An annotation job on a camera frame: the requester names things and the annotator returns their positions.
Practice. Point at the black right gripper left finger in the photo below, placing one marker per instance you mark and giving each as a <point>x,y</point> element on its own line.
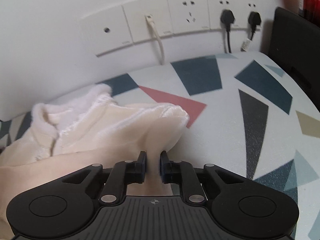
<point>120,176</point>

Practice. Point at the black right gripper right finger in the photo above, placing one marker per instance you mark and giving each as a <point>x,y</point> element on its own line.
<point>183,174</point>

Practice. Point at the cream fleece garment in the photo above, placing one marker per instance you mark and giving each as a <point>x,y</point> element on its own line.
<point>92,129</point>

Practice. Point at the geometric patterned bed sheet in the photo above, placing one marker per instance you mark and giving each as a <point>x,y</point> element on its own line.
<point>246,115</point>

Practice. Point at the black power plug left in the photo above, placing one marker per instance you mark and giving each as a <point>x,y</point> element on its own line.
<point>227,19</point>

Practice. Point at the black power plug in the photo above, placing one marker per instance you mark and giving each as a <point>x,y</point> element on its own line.
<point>254,20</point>
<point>227,19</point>

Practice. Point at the black power plug right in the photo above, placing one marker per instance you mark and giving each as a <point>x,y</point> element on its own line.
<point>254,20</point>

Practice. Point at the white wall socket panel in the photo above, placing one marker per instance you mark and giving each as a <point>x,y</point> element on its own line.
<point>124,25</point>

